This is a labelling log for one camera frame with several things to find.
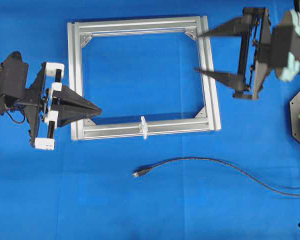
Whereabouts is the white string loop holder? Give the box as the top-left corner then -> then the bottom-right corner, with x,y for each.
139,116 -> 149,140

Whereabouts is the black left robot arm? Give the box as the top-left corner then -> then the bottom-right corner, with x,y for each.
0,51 -> 102,151

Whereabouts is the aluminium extrusion frame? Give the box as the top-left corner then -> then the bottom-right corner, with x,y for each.
67,16 -> 222,141

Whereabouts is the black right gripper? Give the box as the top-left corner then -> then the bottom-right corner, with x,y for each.
194,7 -> 272,100

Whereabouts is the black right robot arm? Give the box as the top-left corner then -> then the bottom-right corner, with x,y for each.
68,7 -> 300,100

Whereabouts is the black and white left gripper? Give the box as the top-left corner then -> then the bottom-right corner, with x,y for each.
22,62 -> 102,151

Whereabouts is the black usb cable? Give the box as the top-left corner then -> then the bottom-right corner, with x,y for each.
131,156 -> 300,196

